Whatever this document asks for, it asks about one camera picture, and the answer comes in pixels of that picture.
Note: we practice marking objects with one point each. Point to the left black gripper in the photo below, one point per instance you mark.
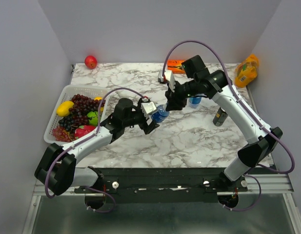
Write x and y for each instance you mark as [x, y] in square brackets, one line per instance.
[148, 128]

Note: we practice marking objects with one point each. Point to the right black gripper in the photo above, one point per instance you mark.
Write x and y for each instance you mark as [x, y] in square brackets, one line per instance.
[174, 101]

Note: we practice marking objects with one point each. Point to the clear bottle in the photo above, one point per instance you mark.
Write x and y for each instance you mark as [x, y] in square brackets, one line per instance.
[161, 114]
[194, 102]

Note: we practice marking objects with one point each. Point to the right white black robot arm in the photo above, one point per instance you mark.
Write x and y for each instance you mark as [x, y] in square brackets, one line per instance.
[261, 138]

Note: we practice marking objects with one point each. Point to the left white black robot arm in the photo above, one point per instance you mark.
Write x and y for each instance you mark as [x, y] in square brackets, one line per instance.
[57, 169]

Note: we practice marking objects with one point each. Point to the orange razor box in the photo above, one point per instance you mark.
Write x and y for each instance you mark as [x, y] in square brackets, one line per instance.
[176, 66]

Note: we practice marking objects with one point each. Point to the black drink can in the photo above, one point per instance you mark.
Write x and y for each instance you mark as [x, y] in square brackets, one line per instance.
[220, 117]

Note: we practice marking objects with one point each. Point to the small yellow fruit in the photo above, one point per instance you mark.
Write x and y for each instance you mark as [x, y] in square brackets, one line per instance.
[98, 101]

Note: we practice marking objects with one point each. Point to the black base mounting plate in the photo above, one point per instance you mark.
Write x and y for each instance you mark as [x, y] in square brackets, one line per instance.
[166, 185]

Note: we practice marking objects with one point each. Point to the red dragon fruit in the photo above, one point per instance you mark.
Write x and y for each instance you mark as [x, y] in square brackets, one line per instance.
[83, 130]

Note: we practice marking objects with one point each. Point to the dark purple grape bunch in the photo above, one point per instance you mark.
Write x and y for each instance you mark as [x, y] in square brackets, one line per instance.
[78, 113]

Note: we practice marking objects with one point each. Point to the orange snack bag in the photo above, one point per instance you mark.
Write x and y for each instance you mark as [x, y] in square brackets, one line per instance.
[247, 71]

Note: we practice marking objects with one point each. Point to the yellow lemon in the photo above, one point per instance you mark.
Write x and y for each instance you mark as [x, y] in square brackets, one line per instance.
[63, 109]

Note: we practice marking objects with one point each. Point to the white plastic basket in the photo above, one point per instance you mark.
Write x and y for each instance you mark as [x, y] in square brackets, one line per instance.
[67, 93]

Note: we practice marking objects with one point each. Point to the red grape bunch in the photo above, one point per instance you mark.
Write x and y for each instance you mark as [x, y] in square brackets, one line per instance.
[61, 134]

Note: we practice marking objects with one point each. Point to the red apple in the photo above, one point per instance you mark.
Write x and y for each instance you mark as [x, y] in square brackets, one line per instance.
[90, 62]

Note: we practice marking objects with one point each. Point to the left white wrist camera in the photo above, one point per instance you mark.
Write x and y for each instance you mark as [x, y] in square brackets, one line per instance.
[148, 109]

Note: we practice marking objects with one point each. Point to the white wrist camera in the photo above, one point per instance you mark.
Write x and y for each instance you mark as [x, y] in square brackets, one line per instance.
[148, 109]
[167, 78]

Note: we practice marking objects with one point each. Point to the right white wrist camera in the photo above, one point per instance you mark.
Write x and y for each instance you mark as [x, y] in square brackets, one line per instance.
[167, 78]

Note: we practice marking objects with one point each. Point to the aluminium frame rail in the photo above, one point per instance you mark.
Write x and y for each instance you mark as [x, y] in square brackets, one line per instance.
[270, 184]

